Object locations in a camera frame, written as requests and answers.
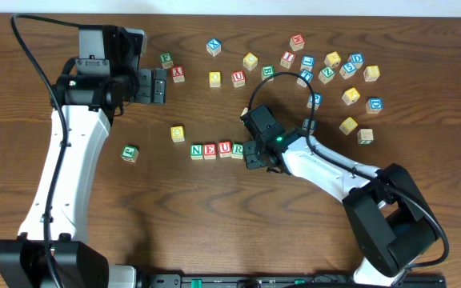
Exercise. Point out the red I block upper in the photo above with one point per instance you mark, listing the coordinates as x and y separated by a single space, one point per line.
287 59

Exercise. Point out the yellow G wooden block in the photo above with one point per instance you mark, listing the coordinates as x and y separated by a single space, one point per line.
177 134

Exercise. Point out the wood L top block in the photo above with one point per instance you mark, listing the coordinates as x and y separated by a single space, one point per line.
365 136

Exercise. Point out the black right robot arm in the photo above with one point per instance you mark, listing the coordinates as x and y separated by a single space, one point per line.
391 220

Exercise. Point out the blue D block upper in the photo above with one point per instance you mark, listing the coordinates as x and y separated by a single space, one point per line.
356 59

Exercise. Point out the blue d block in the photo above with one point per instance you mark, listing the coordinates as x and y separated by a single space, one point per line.
374 105
356 59

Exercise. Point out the blue T wooden block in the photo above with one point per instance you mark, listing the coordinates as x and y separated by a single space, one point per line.
305 78

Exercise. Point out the yellow A wooden block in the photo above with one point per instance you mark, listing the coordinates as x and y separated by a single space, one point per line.
351 96

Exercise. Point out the yellow block upper middle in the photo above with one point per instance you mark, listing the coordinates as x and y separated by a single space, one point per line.
250 61

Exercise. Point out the green R wooden block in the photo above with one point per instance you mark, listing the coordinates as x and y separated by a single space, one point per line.
237 151

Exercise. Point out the blue X wooden block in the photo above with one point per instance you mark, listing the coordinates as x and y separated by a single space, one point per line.
214 47

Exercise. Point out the yellow block near D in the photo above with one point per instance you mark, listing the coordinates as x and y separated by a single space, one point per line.
332 60

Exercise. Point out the blue P wooden block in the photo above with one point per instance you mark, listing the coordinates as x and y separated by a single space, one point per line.
314 101

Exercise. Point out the green N wooden block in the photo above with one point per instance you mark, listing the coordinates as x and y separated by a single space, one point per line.
196 151

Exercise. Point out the blue 5 wooden block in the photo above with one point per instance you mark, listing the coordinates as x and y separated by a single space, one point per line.
347 70

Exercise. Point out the yellow 8 wooden block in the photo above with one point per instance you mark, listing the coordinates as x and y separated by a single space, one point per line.
371 73

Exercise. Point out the red E wooden block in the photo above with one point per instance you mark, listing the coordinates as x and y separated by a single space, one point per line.
209 151

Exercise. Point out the green B wooden block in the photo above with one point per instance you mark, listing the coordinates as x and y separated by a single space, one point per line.
267 71

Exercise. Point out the blue 2 wooden block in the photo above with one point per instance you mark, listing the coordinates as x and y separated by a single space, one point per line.
309 125

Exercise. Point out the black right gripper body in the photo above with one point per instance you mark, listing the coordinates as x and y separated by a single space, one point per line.
252 152

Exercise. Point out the green Z wooden block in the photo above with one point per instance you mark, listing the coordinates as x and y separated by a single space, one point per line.
326 74

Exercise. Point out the blue L wooden block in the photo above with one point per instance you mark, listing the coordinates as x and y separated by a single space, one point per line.
307 63

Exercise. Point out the green J wooden block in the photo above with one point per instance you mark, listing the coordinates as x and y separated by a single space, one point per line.
130 153

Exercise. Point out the blue D block lower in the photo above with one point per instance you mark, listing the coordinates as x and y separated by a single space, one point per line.
374 105

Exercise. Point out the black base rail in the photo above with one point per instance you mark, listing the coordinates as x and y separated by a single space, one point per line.
201 281

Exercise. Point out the yellow S wooden block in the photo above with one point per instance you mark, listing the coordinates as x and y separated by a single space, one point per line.
348 125

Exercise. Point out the green F wooden block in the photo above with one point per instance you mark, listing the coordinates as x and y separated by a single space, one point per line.
166 60

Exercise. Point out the red H wooden block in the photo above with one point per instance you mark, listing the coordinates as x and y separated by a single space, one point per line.
297 42

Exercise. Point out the red u block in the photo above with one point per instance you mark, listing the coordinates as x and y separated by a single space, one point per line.
224 149
238 78

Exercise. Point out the red X wooden block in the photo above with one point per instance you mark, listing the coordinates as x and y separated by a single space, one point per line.
178 73

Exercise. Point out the plain wood top block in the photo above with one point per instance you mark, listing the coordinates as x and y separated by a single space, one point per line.
245 111

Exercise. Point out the yellow O wooden block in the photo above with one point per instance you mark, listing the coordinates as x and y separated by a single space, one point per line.
215 79

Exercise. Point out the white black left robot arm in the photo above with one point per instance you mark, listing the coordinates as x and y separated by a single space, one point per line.
51 248

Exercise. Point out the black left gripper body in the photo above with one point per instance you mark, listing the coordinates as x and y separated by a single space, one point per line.
146 86

